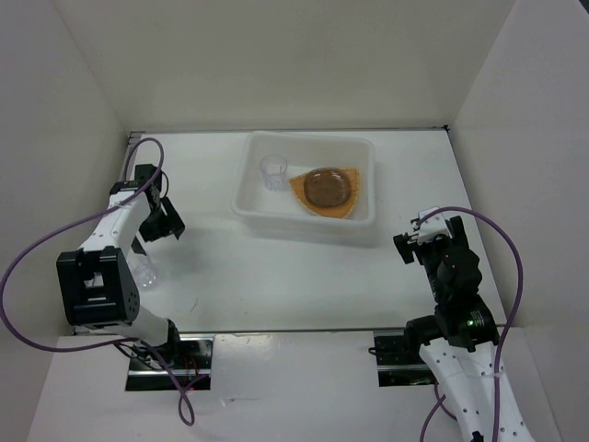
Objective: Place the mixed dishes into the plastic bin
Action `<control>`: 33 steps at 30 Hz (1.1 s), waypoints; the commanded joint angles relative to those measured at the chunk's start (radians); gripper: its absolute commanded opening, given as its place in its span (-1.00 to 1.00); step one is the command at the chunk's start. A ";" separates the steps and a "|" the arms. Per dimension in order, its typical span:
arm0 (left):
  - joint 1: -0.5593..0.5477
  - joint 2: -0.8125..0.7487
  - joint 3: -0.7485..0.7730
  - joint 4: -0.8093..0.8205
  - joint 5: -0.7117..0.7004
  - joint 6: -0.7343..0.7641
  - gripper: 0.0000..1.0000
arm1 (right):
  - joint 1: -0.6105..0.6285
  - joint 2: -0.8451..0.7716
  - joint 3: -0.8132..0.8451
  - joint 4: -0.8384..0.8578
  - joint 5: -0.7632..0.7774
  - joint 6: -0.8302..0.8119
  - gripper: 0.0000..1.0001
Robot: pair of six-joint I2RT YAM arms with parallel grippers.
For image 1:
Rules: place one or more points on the clear glass cup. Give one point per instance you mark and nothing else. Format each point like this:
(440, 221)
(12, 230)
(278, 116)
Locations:
(273, 171)
(144, 271)

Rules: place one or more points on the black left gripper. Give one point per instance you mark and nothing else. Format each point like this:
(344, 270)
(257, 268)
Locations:
(170, 223)

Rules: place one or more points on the translucent plastic bin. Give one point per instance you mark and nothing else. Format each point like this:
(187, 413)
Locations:
(275, 214)

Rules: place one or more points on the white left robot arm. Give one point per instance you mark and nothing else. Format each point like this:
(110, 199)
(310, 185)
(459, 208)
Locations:
(97, 284)

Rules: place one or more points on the woven bamboo fan tray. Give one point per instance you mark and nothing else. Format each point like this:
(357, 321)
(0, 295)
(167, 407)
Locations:
(340, 212)

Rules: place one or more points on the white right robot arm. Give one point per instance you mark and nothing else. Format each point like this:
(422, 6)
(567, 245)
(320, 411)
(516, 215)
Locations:
(460, 342)

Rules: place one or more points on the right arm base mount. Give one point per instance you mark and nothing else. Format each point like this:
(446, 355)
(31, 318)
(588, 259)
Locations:
(396, 365)

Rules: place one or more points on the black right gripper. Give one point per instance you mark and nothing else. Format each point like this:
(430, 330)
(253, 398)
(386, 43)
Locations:
(405, 249)

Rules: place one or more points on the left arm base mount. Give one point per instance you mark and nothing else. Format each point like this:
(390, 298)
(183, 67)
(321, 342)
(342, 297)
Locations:
(191, 364)

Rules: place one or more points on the clear glass cup front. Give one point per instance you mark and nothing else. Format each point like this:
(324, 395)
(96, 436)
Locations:
(144, 271)

